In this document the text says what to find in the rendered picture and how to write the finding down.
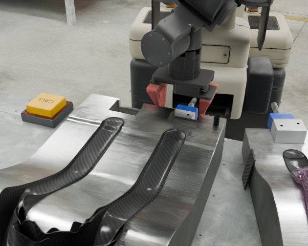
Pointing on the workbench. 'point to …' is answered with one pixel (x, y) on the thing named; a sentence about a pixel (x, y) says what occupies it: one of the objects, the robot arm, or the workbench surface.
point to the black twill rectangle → (248, 169)
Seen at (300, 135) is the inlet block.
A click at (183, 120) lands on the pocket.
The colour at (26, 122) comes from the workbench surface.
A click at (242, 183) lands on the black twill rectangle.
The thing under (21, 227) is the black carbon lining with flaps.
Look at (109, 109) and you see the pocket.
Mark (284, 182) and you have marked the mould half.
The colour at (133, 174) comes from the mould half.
